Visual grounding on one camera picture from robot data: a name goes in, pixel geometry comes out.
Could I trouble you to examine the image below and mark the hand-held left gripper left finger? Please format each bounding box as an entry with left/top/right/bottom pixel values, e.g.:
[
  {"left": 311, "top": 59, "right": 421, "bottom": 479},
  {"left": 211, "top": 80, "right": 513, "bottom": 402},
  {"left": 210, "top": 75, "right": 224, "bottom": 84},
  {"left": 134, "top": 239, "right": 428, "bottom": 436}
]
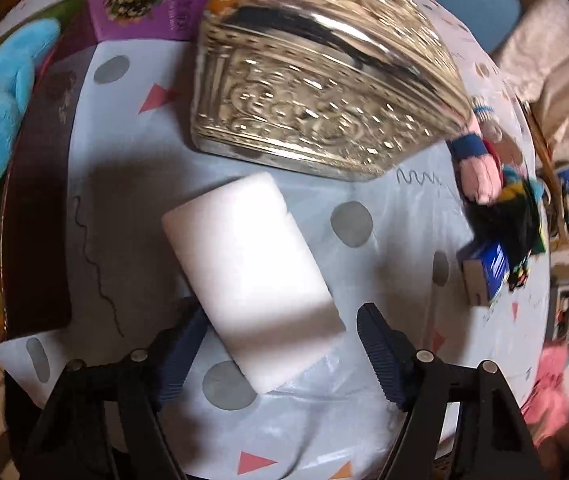
[{"left": 22, "top": 302, "right": 212, "bottom": 480}]

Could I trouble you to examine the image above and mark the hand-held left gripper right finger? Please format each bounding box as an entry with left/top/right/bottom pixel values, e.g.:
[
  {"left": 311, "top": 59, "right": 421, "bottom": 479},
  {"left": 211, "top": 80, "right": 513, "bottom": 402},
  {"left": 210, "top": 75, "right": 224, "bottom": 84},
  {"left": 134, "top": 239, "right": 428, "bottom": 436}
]
[{"left": 357, "top": 302, "right": 550, "bottom": 480}]

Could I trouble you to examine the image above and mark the white foam block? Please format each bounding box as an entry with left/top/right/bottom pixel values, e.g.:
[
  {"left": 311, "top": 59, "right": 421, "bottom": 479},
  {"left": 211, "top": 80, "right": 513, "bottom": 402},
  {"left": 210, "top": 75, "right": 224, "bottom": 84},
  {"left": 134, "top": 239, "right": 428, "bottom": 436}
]
[{"left": 162, "top": 171, "right": 347, "bottom": 395}]

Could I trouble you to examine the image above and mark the patterned plastic tablecloth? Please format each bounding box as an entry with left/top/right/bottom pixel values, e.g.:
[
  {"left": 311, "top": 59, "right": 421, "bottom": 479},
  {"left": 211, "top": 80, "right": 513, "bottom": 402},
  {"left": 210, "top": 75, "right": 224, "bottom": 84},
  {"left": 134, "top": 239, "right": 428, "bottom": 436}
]
[{"left": 2, "top": 0, "right": 555, "bottom": 480}]

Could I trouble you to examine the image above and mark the small blue cardboard box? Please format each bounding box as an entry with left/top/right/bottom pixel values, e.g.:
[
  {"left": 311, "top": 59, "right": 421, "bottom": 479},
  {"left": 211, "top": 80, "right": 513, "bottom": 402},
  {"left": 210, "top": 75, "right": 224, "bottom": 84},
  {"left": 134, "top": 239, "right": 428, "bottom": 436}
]
[{"left": 457, "top": 240, "right": 512, "bottom": 308}]

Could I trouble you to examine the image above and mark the pink blanket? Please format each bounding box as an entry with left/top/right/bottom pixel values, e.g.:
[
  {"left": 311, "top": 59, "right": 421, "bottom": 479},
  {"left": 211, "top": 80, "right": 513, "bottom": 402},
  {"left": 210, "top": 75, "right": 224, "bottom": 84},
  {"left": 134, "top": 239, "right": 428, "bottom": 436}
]
[{"left": 519, "top": 342, "right": 569, "bottom": 451}]

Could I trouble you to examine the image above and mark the black multicolour cloth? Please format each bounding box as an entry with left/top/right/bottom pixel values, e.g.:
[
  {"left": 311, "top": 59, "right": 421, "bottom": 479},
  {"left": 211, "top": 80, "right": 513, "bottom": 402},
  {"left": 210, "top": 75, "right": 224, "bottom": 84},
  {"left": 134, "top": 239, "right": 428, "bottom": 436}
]
[{"left": 464, "top": 175, "right": 547, "bottom": 293}]

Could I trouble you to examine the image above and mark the pink plush doll blue band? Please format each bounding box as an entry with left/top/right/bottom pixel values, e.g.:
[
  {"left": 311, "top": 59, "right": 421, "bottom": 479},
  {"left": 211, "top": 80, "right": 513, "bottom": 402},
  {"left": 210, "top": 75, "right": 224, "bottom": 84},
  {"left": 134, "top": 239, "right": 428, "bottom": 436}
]
[{"left": 447, "top": 110, "right": 506, "bottom": 206}]

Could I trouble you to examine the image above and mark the dark brown box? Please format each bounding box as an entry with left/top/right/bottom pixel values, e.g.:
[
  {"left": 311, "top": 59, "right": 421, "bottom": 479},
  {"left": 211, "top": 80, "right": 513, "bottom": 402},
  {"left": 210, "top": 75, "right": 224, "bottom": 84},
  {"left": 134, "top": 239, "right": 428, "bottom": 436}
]
[{"left": 0, "top": 7, "right": 100, "bottom": 346}]

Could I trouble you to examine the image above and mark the beige bedding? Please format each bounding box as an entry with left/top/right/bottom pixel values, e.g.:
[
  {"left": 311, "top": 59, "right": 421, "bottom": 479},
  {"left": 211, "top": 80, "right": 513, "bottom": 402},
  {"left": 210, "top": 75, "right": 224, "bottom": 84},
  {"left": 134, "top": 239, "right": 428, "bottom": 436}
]
[{"left": 494, "top": 0, "right": 569, "bottom": 166}]

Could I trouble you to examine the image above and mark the purple printed carton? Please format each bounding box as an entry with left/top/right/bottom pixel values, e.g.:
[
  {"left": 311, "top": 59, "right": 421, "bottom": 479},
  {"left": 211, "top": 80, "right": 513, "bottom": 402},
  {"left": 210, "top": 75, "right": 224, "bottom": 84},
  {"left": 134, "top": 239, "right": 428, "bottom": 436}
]
[{"left": 82, "top": 0, "right": 238, "bottom": 43}]

